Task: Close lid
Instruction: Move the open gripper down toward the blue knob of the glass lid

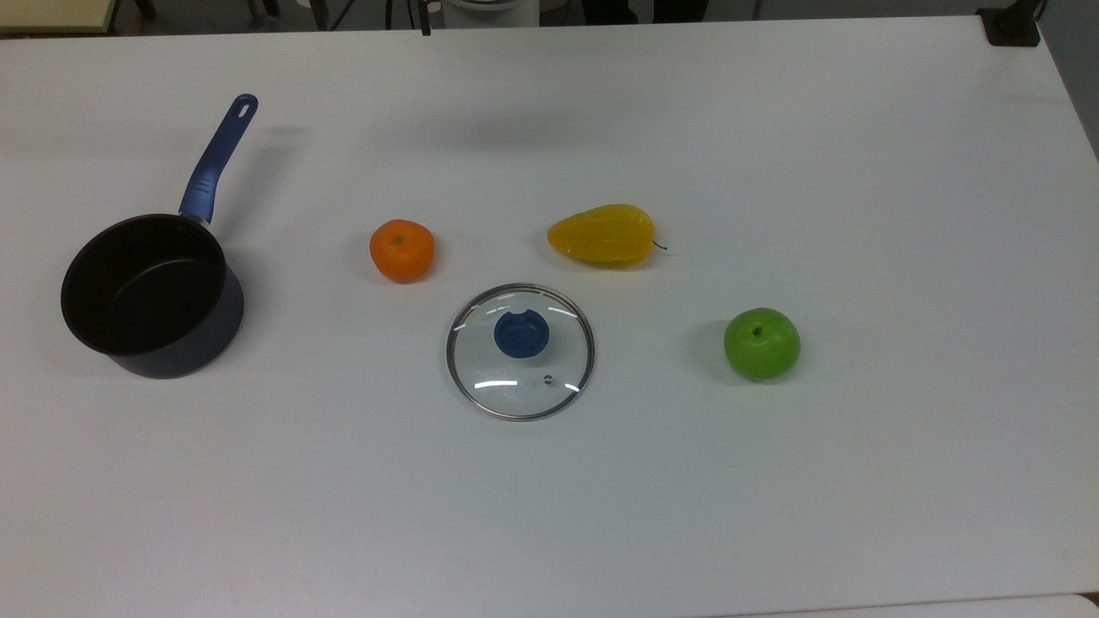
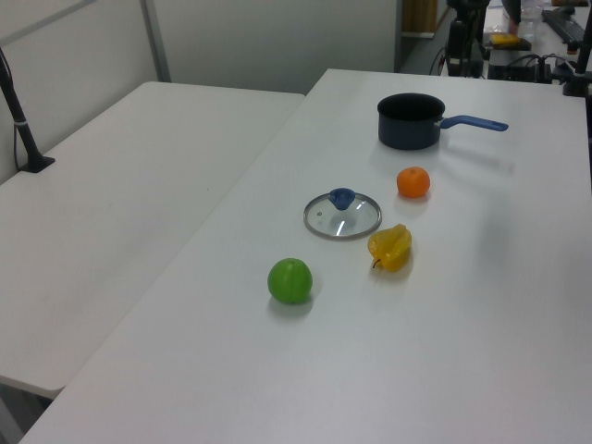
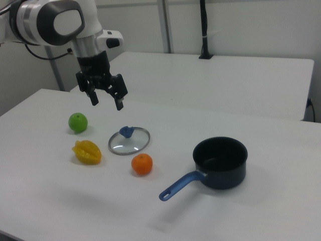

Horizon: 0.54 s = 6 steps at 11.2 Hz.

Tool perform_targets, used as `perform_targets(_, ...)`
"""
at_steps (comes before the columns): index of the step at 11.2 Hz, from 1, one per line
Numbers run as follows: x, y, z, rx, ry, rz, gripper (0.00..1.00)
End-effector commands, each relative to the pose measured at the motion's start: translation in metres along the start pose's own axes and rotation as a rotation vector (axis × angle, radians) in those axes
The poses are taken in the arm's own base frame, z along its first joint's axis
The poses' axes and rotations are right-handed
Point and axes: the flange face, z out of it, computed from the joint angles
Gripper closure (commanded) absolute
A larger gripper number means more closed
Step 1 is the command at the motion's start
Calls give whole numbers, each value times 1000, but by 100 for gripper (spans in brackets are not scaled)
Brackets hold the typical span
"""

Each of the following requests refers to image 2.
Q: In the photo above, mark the black keyboard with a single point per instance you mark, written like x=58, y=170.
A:
x=566, y=27

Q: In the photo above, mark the black camera pole with base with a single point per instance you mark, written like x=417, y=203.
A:
x=24, y=134

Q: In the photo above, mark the orange fruit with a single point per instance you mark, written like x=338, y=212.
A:
x=413, y=182

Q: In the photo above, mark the black electronics box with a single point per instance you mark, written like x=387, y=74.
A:
x=513, y=71

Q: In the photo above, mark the dark blue saucepan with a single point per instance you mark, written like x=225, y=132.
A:
x=407, y=134

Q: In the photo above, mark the yellow starfruit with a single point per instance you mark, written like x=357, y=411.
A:
x=390, y=247

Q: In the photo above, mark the wooden panel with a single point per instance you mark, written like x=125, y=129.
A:
x=418, y=16

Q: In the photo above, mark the grey partition post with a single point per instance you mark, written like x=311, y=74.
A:
x=156, y=41

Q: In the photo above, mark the black clamp-mounted camera pole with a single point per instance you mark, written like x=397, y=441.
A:
x=578, y=78

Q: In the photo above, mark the yellow box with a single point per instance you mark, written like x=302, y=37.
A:
x=504, y=40

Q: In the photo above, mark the green apple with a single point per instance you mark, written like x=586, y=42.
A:
x=290, y=281

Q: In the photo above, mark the black equipment stand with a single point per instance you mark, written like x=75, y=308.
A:
x=456, y=37

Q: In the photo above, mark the glass lid with blue knob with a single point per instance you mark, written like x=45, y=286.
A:
x=342, y=199

